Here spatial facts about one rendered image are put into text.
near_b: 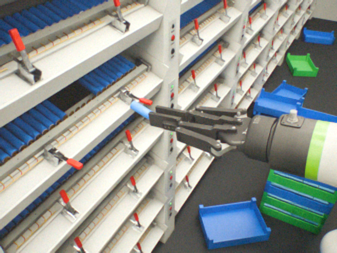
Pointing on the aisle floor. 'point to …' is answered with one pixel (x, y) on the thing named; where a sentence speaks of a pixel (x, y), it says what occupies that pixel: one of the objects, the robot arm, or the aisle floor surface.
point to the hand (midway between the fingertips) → (168, 118)
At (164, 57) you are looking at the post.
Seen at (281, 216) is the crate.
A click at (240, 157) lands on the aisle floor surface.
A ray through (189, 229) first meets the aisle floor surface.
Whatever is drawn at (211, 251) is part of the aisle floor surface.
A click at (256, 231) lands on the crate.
